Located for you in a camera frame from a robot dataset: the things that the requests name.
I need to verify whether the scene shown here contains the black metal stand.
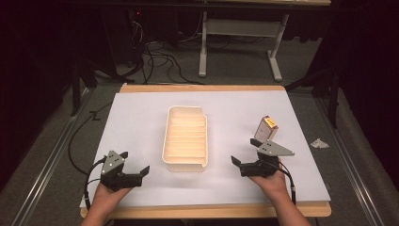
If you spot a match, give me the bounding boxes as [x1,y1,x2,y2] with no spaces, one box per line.
[69,57,136,118]
[284,64,343,130]

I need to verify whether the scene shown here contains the right hand-held gripper cable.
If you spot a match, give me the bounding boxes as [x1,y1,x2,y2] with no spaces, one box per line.
[277,160,297,206]

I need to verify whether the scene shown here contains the white metal desk frame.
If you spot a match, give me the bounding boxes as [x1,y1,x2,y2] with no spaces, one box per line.
[198,0,332,83]

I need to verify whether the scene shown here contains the white paper sheet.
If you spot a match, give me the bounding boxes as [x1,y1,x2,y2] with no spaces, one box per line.
[79,89,332,209]

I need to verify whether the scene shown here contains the left hand-held gripper cable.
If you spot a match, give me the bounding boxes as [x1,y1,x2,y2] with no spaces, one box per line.
[83,155,108,211]

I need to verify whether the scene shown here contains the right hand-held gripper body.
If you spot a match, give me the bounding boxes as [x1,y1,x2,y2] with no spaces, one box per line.
[239,139,295,179]

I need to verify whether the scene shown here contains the hand-held gripper cable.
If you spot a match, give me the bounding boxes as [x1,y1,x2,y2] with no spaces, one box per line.
[277,160,297,206]
[83,155,108,211]

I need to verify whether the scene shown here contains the white ribbed plastic tray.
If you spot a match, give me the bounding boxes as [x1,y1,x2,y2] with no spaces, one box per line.
[161,105,209,173]

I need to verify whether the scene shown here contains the dark computer tower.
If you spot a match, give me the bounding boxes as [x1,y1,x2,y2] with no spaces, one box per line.
[102,8,150,69]

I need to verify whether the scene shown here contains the thin black floor cable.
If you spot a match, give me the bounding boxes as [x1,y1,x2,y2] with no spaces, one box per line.
[67,103,113,176]

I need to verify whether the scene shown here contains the small box with yellow label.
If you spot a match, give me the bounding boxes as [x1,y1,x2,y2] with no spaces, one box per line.
[253,115,279,142]

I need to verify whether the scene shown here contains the metal floor rail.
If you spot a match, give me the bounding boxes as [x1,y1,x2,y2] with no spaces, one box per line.
[10,87,94,226]
[314,95,379,226]

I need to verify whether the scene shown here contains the person's left hand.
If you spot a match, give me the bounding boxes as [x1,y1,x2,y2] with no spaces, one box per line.
[90,181,133,216]

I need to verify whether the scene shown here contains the crumpled white tissue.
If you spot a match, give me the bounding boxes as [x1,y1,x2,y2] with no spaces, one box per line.
[310,137,330,150]

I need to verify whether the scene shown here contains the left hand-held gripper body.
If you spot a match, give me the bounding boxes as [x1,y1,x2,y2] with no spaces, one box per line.
[99,150,142,193]

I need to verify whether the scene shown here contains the black floor cables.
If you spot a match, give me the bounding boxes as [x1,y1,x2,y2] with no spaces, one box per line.
[126,18,208,87]

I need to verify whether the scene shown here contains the person's right hand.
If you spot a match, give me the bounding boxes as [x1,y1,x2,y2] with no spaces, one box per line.
[247,169,292,202]

